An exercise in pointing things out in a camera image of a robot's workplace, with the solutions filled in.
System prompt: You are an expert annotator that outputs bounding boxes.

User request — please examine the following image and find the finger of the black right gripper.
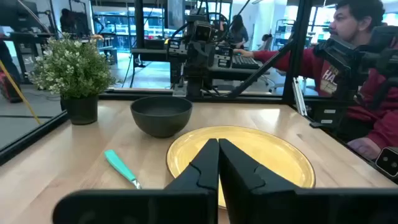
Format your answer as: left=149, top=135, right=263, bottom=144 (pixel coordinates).
left=198, top=43, right=214, bottom=77
left=185, top=42, right=200, bottom=77

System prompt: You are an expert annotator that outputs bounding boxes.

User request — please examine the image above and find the yellow ceramic plate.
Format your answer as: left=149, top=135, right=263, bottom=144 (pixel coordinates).
left=166, top=125, right=317, bottom=210

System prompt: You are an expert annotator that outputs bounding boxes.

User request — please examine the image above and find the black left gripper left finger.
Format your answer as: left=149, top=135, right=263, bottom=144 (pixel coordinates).
left=52, top=138, right=220, bottom=224

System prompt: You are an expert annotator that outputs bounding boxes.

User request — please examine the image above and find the black desk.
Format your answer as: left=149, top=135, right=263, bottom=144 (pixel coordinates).
left=130, top=46, right=271, bottom=82

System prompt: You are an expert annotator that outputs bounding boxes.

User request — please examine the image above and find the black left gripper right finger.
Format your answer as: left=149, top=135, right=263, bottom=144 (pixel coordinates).
left=218, top=138, right=398, bottom=224

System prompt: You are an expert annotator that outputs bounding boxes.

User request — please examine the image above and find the yellow cable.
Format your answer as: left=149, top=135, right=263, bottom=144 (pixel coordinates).
left=0, top=58, right=42, bottom=125

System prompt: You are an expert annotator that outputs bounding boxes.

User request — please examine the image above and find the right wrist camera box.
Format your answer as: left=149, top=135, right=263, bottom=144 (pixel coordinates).
left=193, top=21, right=213, bottom=42

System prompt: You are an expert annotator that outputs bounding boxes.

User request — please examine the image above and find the potted plant in black pot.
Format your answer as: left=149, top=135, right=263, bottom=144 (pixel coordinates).
left=26, top=32, right=116, bottom=126

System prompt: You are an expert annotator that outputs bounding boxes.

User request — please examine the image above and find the spoon with teal handle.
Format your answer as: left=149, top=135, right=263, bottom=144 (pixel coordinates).
left=104, top=149, right=143, bottom=190

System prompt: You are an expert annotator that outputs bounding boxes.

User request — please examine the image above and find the black keyboard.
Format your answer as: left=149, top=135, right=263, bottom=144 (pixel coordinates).
left=231, top=55, right=261, bottom=70

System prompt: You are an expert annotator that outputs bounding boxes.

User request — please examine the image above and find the person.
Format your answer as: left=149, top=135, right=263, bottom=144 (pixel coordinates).
left=59, top=8, right=78, bottom=34
left=233, top=0, right=398, bottom=161
left=228, top=14, right=249, bottom=49

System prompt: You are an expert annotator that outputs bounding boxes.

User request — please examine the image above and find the short silver aluminium bar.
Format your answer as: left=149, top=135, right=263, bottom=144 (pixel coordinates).
left=291, top=77, right=308, bottom=117

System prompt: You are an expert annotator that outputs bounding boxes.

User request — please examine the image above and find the black bowl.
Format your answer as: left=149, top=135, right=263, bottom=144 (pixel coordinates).
left=130, top=95, right=193, bottom=139

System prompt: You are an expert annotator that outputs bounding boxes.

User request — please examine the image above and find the small white-faced camera box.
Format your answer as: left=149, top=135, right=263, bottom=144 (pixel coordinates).
left=375, top=146, right=398, bottom=177

